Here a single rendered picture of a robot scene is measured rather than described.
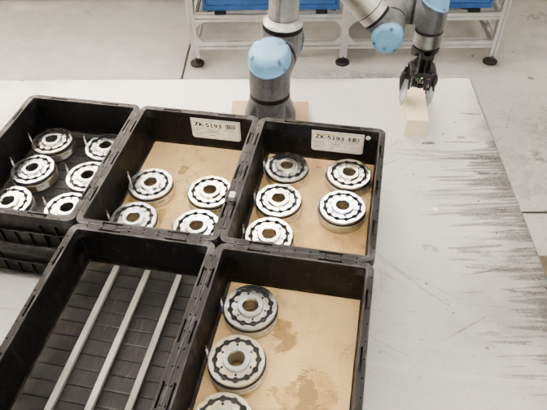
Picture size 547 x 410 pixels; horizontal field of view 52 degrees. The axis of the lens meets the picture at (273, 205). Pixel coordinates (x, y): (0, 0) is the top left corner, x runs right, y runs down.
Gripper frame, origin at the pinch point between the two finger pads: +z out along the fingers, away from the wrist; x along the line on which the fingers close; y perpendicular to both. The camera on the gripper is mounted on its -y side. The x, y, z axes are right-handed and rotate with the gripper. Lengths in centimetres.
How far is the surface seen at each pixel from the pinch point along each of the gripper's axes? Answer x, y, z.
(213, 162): -53, 43, -9
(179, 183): -59, 51, -9
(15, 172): -98, 54, -11
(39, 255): -86, 73, -5
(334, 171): -23, 47, -12
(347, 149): -19.9, 39.5, -12.8
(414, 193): -1.2, 35.5, 4.3
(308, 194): -28, 52, -9
